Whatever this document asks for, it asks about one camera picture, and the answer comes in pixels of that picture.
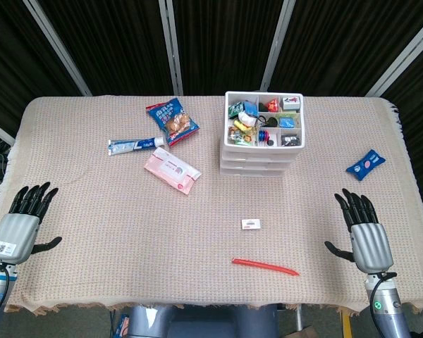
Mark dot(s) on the small blue snack packet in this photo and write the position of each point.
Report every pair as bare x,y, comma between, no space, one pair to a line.
366,164

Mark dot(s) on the colourful toy packets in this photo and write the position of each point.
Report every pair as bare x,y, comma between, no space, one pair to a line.
239,137

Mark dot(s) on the blue red package on floor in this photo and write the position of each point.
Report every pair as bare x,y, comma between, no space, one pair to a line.
122,325

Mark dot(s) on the beige woven tablecloth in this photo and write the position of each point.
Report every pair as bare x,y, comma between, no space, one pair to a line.
127,229

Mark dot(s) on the pink wet wipes pack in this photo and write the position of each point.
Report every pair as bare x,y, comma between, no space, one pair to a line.
171,169

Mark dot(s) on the black round magnet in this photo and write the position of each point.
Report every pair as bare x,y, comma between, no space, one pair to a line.
270,143

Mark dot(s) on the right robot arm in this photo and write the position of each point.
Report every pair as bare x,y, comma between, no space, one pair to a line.
391,313

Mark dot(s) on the white drawer organizer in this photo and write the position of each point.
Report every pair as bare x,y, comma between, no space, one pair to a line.
264,148

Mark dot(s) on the clear plastic container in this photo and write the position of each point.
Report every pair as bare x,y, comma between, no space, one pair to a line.
250,172

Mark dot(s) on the grey robot torso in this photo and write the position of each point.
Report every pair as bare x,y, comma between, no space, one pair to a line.
197,324

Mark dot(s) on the stack of coloured discs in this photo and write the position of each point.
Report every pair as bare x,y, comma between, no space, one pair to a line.
263,135

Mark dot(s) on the small white box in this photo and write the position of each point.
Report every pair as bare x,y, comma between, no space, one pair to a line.
251,224

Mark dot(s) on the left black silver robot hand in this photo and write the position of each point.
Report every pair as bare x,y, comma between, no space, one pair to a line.
14,236

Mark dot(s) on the clear drawer under tray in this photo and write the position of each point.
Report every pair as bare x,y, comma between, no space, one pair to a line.
257,156

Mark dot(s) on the yellow packet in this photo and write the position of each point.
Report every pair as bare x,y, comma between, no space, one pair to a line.
240,125

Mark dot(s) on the white mahjong tile box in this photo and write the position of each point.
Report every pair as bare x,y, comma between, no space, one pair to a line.
290,103

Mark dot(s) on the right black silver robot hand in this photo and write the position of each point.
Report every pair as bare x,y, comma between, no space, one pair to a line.
370,246

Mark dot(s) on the blue white toothpaste tube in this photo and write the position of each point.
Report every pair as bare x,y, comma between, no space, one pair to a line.
130,146

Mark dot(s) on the red orange packet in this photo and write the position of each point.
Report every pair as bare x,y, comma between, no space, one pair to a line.
272,105

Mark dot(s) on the blue snack bag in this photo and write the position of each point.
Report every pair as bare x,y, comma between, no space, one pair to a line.
172,121

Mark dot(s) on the blue pouch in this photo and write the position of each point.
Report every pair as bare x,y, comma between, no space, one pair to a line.
251,107

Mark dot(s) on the red plastic sealing stick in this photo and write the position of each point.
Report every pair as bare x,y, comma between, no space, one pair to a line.
264,266

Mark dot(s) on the blue green packet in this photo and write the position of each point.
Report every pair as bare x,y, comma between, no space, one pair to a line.
288,123

